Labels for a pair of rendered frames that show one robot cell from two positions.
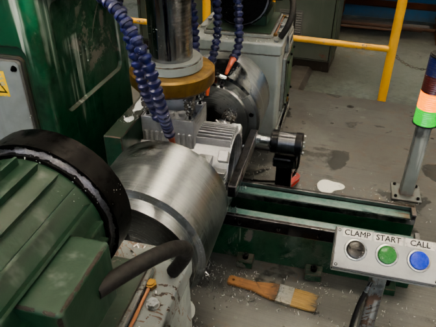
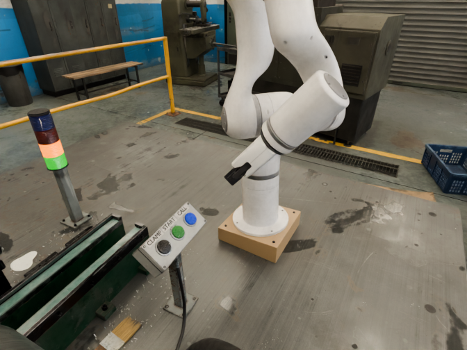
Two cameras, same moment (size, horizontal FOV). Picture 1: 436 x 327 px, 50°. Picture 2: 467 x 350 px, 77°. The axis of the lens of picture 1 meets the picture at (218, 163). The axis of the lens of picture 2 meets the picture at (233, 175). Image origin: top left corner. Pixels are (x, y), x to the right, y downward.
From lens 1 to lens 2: 0.40 m
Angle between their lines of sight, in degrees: 65
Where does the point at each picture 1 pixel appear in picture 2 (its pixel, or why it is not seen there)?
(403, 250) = (179, 221)
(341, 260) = (165, 261)
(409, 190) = (79, 215)
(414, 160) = (69, 194)
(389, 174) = (51, 219)
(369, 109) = not seen: outside the picture
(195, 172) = not seen: outside the picture
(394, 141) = (22, 201)
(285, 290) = (108, 340)
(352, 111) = not seen: outside the picture
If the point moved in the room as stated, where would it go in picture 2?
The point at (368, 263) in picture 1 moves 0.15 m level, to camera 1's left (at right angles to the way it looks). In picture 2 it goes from (176, 246) to (144, 308)
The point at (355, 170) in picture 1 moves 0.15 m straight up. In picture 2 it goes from (26, 237) to (8, 202)
